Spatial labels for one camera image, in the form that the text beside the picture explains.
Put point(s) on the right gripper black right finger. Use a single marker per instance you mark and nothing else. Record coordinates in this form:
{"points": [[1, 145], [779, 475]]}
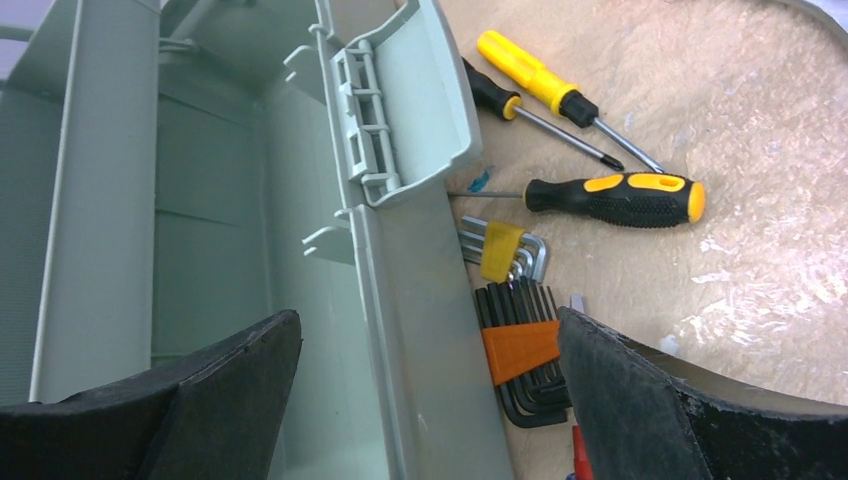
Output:
{"points": [[645, 414]]}

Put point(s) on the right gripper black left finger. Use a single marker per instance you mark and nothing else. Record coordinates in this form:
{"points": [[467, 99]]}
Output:
{"points": [[213, 414]]}

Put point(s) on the orange hex key set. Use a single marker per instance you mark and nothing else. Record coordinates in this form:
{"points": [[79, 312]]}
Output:
{"points": [[519, 331]]}

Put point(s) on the translucent green tool box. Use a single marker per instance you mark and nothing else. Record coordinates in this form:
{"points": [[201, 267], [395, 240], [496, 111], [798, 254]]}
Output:
{"points": [[174, 172]]}

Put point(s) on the small black yellow screwdriver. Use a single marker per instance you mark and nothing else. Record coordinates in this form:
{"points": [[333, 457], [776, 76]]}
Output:
{"points": [[640, 200]]}

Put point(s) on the black yellow stubby screwdriver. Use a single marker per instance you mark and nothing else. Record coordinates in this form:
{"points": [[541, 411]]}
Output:
{"points": [[507, 105]]}

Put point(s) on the yellow handled screwdriver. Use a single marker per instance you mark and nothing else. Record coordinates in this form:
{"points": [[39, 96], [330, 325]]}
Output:
{"points": [[562, 98]]}

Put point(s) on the blue red screwdriver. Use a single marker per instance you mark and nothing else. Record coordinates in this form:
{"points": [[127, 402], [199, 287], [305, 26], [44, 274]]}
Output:
{"points": [[581, 465]]}

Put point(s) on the yellow clip hex key set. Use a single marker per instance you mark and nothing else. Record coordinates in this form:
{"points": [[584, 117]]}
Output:
{"points": [[503, 251]]}

